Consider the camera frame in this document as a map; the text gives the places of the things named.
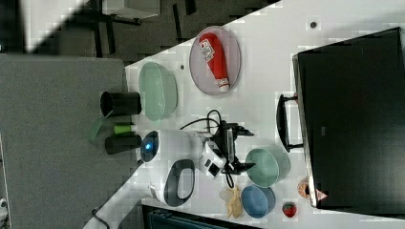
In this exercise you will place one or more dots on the green colander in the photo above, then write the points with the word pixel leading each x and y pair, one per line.
pixel 158 89

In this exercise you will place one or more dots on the grey round plate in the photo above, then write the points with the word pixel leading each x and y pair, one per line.
pixel 200 72

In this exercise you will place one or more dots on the green mug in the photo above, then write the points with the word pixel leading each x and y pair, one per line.
pixel 271 165

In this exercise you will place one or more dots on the red ketchup bottle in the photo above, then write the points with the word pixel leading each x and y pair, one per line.
pixel 213 53

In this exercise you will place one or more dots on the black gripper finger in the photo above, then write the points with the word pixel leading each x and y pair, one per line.
pixel 243 167
pixel 243 131

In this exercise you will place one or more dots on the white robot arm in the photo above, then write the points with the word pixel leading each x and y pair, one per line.
pixel 170 160

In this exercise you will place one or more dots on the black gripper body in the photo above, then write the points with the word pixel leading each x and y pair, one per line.
pixel 225 137

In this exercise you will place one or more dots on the black utensil cup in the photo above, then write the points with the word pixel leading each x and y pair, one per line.
pixel 117 104

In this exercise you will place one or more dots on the toaster oven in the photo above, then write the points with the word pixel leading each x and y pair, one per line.
pixel 351 101

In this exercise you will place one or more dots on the toy strawberry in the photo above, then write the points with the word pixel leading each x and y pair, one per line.
pixel 289 209

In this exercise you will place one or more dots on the blue mug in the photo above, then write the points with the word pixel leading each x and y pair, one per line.
pixel 257 201

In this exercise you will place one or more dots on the toy orange slice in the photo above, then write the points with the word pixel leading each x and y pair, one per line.
pixel 303 189

